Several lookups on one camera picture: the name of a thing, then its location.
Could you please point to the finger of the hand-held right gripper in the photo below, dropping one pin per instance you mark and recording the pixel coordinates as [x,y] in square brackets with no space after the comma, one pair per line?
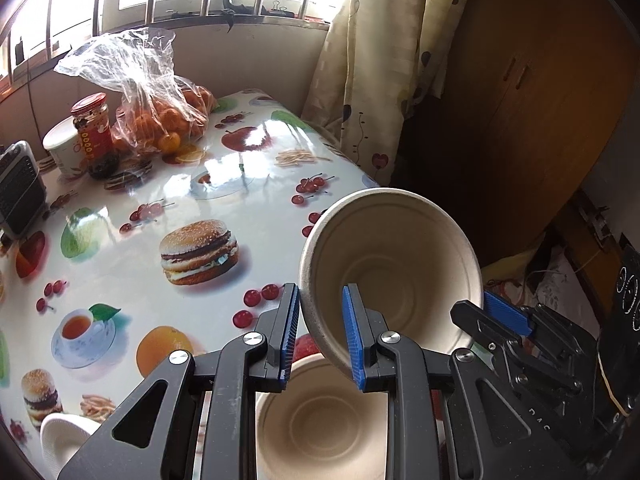
[505,310]
[475,322]

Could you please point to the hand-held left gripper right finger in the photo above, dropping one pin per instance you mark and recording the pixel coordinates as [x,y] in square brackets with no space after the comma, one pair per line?
[352,345]

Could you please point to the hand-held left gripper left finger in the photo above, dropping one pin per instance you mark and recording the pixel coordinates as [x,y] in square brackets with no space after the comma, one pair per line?
[289,340]

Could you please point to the beige paper bowl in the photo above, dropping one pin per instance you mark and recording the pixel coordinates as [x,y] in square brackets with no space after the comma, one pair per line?
[400,260]
[320,425]

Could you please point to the floral cloth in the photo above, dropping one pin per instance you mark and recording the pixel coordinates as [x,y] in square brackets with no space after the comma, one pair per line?
[555,285]

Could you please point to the black induction cooker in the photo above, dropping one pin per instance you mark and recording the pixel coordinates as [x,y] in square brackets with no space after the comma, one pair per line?
[625,285]

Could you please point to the fruit print tablecloth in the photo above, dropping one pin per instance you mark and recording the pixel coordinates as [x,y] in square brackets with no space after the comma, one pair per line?
[150,300]

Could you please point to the brown wooden cabinet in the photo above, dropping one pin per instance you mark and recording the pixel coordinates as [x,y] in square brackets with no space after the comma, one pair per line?
[525,85]

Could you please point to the plastic bag of oranges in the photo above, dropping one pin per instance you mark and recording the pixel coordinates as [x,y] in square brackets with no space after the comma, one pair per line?
[150,110]

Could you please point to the cream patterned curtain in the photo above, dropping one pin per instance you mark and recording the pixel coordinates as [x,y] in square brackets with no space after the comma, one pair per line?
[375,60]

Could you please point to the glass sauce jar red lid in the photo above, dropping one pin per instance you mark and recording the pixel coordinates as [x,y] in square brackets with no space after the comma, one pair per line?
[95,135]

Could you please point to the white paper cup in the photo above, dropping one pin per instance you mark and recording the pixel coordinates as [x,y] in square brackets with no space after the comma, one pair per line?
[60,145]

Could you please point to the small grey fan heater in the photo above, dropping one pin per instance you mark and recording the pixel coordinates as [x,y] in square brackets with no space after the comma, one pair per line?
[20,195]

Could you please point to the black binder clip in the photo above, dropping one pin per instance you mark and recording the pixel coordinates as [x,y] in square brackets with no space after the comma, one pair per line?
[275,9]

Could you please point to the black hook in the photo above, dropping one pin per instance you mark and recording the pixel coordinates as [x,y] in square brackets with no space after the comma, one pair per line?
[231,2]

